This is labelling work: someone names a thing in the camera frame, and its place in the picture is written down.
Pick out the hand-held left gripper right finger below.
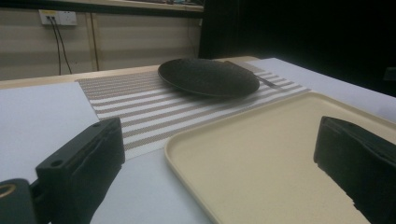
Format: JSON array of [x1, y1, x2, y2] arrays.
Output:
[[313, 116, 396, 224]]

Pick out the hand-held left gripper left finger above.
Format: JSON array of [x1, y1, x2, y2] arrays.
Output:
[[35, 116, 126, 224]]

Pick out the beige plastic tray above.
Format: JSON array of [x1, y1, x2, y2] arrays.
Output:
[[163, 91, 396, 224]]

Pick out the black round plate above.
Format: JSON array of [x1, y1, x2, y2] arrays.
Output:
[[157, 58, 261, 99]]

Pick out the white wall socket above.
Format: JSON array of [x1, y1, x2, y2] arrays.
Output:
[[38, 9, 78, 27]]

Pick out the black power cable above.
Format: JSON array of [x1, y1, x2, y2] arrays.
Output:
[[46, 17, 63, 77], [50, 17, 73, 75]]

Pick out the striped woven placemat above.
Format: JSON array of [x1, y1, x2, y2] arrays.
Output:
[[76, 61, 312, 161]]

